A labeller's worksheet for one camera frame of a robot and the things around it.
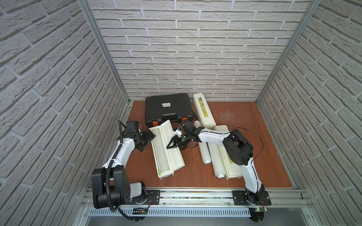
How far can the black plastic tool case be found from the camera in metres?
1.01

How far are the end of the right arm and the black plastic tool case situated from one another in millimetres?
184

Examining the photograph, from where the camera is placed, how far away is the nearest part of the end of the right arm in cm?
75
